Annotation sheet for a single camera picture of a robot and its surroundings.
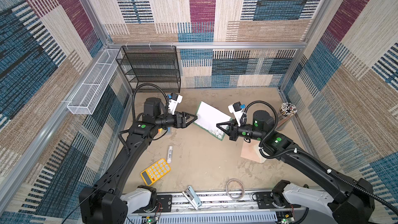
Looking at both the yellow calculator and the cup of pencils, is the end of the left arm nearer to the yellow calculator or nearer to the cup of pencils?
the yellow calculator

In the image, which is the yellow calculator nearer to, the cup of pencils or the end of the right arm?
the end of the right arm

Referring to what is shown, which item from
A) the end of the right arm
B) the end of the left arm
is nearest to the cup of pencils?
the end of the right arm

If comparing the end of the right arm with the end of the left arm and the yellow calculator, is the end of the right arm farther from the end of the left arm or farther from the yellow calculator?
the yellow calculator
